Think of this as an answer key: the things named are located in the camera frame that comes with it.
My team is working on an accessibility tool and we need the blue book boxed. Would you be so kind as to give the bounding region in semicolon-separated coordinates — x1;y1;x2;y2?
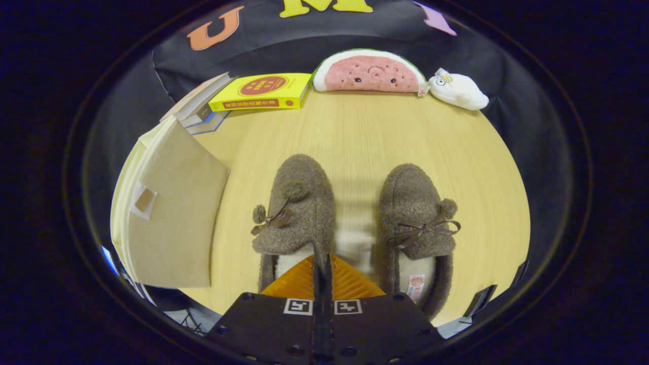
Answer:
188;111;231;135

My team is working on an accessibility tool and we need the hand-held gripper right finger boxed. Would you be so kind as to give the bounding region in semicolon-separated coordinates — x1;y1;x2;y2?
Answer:
323;253;447;364

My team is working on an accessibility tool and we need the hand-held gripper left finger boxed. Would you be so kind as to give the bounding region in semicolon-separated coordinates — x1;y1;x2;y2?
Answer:
205;253;323;364

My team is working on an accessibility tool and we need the brown fuzzy slipper shoe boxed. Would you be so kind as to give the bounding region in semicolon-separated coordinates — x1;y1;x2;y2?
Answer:
251;154;336;294
378;163;461;320

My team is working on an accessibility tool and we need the grey book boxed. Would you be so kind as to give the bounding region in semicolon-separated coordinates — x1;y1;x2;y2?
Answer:
177;91;224;127

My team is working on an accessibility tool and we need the yellow book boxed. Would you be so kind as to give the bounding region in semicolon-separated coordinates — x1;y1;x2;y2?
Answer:
208;73;312;112

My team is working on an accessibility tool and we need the white plush toy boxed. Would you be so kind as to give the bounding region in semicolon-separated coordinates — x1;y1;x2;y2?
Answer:
428;68;489;111

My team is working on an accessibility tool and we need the watermelon slice plush toy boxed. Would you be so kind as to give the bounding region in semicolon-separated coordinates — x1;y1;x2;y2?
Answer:
311;49;427;94

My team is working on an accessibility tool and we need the beige book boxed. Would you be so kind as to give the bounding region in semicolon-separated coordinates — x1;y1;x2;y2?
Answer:
160;72;231;122

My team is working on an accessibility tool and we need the black table clamp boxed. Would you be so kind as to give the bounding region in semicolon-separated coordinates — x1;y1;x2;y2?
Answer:
464;285;497;319
510;260;529;289

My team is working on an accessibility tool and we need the beige fabric storage box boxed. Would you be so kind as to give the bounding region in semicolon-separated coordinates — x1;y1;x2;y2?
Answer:
110;116;230;289

